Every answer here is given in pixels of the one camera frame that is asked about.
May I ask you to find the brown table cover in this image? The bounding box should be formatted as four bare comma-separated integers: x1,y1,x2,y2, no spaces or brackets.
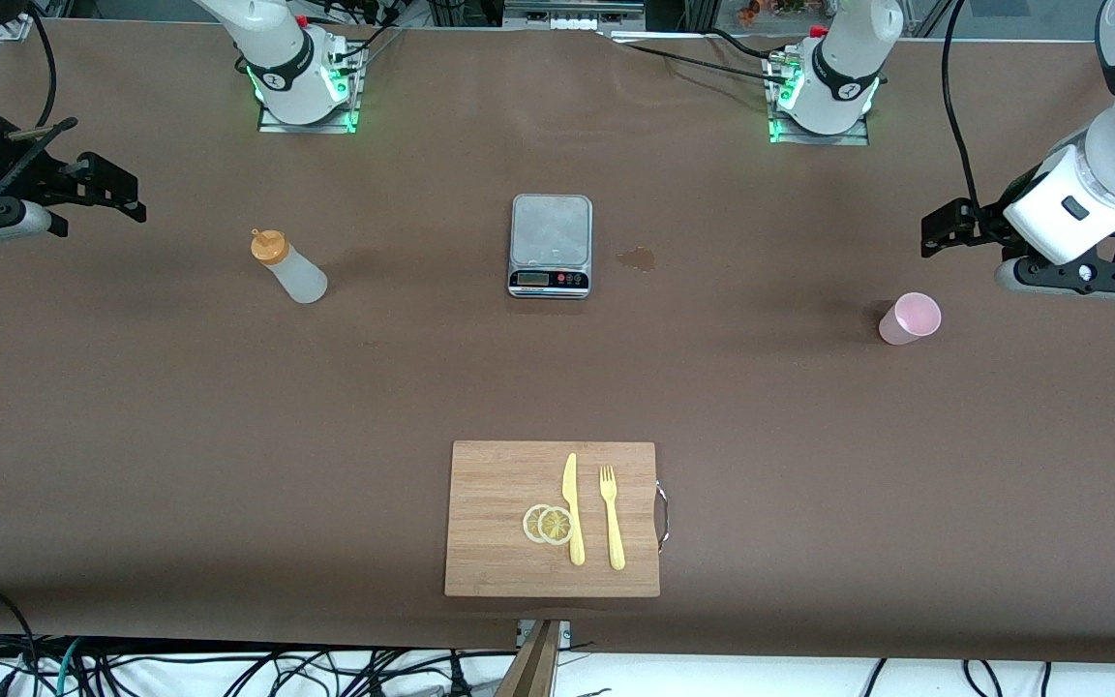
0,17,1115,665

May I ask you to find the clear sauce bottle orange cap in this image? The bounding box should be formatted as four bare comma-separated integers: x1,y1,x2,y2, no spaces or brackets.
250,228,329,305

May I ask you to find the short black tabletop cable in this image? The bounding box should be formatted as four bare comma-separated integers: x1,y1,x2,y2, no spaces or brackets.
708,27,786,61

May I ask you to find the long black tabletop cable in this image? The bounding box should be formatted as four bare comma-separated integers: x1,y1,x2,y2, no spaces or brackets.
604,34,791,88

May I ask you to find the wooden cutting board metal handle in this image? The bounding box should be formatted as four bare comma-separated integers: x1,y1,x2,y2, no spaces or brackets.
443,440,671,598

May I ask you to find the white power strip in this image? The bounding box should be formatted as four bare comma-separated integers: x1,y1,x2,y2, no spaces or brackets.
528,12,618,31

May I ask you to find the yellow plastic knife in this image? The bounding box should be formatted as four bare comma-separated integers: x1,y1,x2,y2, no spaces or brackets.
561,452,587,567

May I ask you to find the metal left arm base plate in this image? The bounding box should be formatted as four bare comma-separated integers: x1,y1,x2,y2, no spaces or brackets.
768,53,870,146

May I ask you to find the yellow plastic fork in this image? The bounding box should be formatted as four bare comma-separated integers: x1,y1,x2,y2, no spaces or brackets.
599,465,627,571

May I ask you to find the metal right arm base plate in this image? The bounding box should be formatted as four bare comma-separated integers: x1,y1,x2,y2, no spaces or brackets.
257,44,365,135

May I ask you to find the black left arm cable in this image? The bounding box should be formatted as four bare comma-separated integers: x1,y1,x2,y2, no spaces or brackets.
942,0,986,214

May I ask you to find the pink plastic cup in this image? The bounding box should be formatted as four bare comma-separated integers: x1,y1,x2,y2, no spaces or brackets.
878,292,943,347

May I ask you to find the teal floor cable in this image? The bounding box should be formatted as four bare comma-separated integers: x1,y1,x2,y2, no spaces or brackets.
49,637,84,697

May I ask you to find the wooden beam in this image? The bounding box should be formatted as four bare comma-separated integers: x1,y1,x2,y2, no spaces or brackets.
497,620,563,697

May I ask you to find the silver digital kitchen scale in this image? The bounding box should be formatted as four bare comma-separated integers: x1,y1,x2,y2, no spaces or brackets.
507,194,594,299

